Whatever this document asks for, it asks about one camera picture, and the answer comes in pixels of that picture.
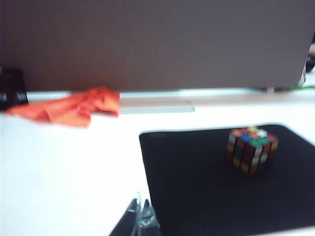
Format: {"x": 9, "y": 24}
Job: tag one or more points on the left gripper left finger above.
{"x": 128, "y": 221}

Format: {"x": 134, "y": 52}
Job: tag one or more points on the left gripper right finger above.
{"x": 147, "y": 221}

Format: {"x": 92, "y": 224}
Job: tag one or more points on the multicoloured puzzle cube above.
{"x": 251, "y": 152}

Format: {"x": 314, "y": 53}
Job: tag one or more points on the black mouse pad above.
{"x": 209, "y": 196}

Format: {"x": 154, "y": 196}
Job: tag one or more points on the orange cloth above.
{"x": 73, "y": 108}

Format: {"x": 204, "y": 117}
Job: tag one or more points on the wide brown desk divider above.
{"x": 157, "y": 44}

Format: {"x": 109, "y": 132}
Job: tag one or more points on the dark mesh cup holder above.
{"x": 7, "y": 86}

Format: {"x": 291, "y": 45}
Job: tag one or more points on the green printed tape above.
{"x": 305, "y": 87}

